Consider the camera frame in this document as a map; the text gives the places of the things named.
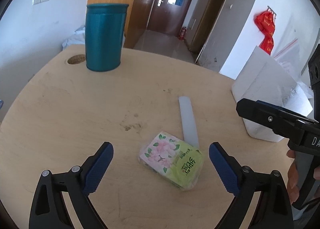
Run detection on translucent white plastic strip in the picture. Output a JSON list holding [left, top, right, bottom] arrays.
[[178, 96, 200, 148]]

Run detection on floral green tissue pack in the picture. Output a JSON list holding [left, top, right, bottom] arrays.
[[139, 131, 204, 190]]

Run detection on person's right hand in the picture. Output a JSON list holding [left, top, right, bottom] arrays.
[[286, 149, 299, 204]]

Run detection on red fire extinguisher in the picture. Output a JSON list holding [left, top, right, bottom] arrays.
[[178, 27, 187, 40]]

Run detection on dark brown entrance door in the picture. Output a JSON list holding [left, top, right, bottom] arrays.
[[147, 0, 192, 36]]

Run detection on light blue covered furniture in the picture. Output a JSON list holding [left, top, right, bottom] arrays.
[[62, 26, 85, 50]]

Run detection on teal cylindrical canister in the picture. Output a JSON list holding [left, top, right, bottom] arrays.
[[85, 3, 129, 72]]

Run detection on red bags on wall hook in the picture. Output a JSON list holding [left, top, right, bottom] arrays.
[[254, 10, 276, 55]]

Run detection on brown side doorway frame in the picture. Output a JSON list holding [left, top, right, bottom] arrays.
[[189, 0, 226, 64]]

